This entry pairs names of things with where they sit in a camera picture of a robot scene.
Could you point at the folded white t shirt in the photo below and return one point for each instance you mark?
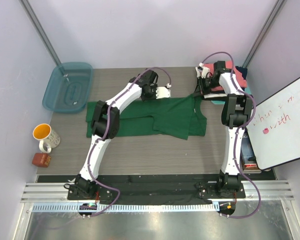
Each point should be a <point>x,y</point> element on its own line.
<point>206,81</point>

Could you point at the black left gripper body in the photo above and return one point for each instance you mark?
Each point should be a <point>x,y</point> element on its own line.
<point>151,94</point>

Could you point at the pink whiteboard magnet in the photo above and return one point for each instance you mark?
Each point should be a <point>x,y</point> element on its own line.
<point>266,131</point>

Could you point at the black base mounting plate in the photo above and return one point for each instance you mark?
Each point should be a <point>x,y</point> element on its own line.
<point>154,190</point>

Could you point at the white floral mug orange inside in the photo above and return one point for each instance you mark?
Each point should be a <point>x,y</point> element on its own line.
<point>47,137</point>

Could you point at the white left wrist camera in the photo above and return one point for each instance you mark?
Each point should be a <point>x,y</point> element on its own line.
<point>162,92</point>

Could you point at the aluminium extrusion rail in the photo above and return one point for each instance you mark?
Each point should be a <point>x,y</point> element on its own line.
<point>266,190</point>

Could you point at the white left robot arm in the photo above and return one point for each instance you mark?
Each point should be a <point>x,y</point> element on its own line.
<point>105,125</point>

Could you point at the folded navy t shirt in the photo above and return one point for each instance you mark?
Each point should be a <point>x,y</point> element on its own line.
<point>242,72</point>

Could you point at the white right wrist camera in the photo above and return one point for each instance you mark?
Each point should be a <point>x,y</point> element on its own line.
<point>202,71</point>

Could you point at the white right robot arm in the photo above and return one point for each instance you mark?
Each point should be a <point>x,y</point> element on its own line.
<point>235,115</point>

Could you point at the white whiteboard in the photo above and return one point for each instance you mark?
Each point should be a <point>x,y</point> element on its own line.
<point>280,113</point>

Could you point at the red brown block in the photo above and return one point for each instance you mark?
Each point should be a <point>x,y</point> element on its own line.
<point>41,160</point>

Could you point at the green t shirt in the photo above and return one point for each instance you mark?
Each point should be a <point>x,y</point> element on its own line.
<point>176,117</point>

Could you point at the teal translucent plastic bin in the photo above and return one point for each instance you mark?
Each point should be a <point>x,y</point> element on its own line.
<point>68,88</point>

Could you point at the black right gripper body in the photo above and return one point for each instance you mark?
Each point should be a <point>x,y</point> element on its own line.
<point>205,84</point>

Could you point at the folded coral t shirt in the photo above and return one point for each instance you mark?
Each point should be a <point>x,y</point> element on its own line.
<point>228,65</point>

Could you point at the aluminium corner post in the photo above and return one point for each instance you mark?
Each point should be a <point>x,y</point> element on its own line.
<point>274,13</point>
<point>40,31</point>

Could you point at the teal plastic tray lid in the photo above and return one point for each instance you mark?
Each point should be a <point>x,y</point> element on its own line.
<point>221,102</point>

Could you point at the dark blue book box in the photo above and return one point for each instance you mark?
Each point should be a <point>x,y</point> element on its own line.
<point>246,150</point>

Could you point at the left aluminium corner post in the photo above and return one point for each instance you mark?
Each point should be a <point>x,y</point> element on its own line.
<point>40,31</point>

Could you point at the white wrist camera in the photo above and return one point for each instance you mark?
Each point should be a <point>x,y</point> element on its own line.
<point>162,92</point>
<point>202,71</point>

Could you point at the white slotted cable duct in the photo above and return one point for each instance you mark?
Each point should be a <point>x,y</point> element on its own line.
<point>81,207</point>

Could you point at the right aluminium corner post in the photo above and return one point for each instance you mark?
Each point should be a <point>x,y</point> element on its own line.
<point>274,13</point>

